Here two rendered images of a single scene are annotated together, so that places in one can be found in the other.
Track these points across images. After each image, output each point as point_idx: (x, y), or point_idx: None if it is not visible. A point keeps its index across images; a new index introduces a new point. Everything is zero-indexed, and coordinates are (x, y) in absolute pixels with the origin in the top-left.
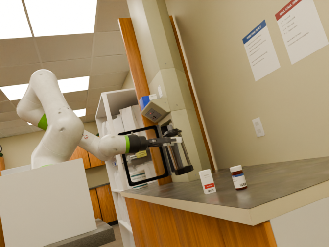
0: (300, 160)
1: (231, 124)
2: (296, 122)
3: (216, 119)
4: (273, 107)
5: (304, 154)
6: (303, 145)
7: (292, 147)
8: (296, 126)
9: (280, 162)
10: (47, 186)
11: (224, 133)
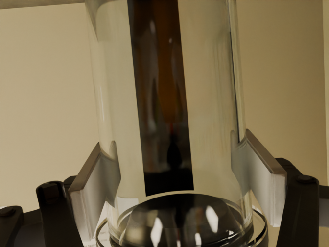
0: (8, 7)
1: (251, 114)
2: (25, 91)
3: (319, 136)
4: (80, 134)
5: (22, 19)
6: (19, 39)
7: (51, 37)
8: (28, 82)
9: (68, 1)
10: None
11: (297, 94)
